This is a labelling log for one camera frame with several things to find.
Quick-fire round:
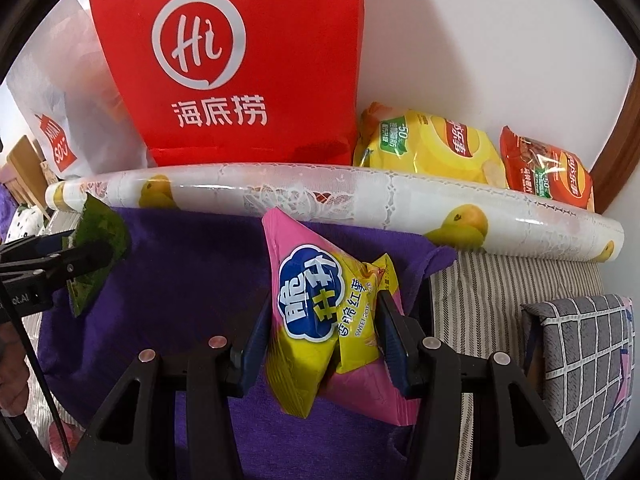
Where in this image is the yellow chips bag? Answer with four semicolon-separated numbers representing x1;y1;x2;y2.
353;101;508;186

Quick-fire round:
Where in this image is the pink and yellow snack packet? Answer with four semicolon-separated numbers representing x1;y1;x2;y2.
262;207;426;426

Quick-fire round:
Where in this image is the white spotted pillow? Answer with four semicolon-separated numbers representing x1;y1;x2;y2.
5;204;47;247

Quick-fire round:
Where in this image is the striped bed mattress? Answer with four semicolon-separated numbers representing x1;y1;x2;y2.
20;210;608;480

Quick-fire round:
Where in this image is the person's left forearm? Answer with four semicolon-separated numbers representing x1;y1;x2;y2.
0;320;28;416

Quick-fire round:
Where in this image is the purple cloth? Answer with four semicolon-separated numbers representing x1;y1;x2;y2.
37;205;458;480

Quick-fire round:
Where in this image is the fruit print tablecloth roll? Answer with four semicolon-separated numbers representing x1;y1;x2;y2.
44;162;615;264

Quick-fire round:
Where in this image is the red chips bag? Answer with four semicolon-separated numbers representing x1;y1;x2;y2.
500;126;596;211

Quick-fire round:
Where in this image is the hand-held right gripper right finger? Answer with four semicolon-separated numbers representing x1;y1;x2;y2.
375;290;583;480

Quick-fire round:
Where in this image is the wooden headboard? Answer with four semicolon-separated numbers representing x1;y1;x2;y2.
4;135;51;211

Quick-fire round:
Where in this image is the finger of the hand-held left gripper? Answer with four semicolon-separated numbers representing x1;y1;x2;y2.
0;241;117;289
0;230;83;262

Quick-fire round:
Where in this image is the red paper bag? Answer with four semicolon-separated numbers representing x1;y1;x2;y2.
86;0;368;167

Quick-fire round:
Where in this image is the green snack packet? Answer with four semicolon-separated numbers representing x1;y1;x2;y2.
67;192;132;317

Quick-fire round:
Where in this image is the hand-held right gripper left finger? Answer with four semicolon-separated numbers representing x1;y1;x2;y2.
62;300;274;480

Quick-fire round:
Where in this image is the brown wooden door frame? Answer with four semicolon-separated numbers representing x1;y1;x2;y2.
582;92;640;213

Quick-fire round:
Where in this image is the grey checked pillow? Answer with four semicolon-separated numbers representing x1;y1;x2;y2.
520;294;637;480

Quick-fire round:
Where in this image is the white plastic bag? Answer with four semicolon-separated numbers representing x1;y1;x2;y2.
5;0;157;181

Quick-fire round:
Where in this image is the black cable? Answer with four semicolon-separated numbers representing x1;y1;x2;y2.
7;305;69;457

